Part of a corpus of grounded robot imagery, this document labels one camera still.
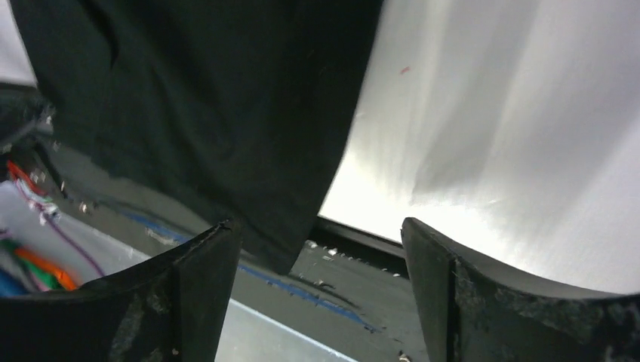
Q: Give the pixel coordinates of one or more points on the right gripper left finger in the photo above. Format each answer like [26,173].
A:
[170,307]

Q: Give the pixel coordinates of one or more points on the black t shirt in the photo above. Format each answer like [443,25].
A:
[236,109]

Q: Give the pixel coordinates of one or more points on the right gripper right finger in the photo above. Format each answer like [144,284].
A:
[476,308]

